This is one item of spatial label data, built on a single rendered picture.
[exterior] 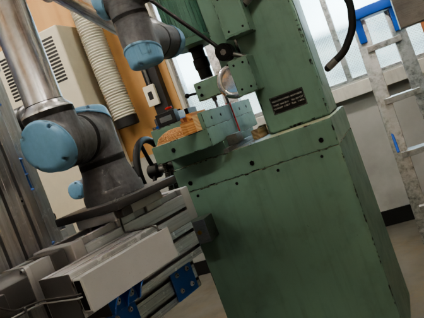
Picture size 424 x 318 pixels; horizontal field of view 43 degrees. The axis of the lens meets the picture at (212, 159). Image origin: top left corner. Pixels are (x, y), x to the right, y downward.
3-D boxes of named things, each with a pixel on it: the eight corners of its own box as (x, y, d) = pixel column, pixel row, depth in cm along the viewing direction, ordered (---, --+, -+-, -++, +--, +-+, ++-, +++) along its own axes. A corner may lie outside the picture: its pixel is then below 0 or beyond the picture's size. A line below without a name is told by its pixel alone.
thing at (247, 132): (210, 151, 229) (207, 142, 229) (255, 135, 221) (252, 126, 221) (174, 170, 192) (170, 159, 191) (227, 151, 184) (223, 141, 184)
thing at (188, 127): (232, 118, 219) (229, 108, 219) (236, 117, 218) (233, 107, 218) (183, 136, 169) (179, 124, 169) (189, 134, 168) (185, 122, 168)
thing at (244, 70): (246, 94, 188) (234, 62, 187) (264, 88, 185) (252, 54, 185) (238, 96, 179) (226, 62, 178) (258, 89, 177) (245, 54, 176)
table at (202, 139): (195, 146, 241) (190, 133, 240) (258, 123, 230) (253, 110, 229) (133, 173, 184) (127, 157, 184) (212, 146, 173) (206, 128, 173)
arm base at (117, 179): (115, 200, 124) (100, 159, 123) (74, 212, 133) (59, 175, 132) (156, 181, 136) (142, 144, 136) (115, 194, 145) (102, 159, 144)
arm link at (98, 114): (132, 148, 137) (113, 98, 136) (106, 157, 125) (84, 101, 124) (94, 162, 142) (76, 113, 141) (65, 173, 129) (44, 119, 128)
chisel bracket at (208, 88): (206, 104, 208) (199, 83, 208) (239, 91, 203) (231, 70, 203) (200, 106, 202) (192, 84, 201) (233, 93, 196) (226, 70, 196)
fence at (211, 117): (250, 111, 230) (245, 100, 229) (253, 110, 229) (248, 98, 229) (202, 129, 174) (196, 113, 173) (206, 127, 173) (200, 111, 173)
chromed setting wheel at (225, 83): (225, 103, 191) (212, 70, 190) (257, 91, 186) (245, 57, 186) (223, 104, 188) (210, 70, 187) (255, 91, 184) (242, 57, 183)
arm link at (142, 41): (178, 58, 117) (160, 10, 116) (156, 58, 106) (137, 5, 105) (147, 72, 119) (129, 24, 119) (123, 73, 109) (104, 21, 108)
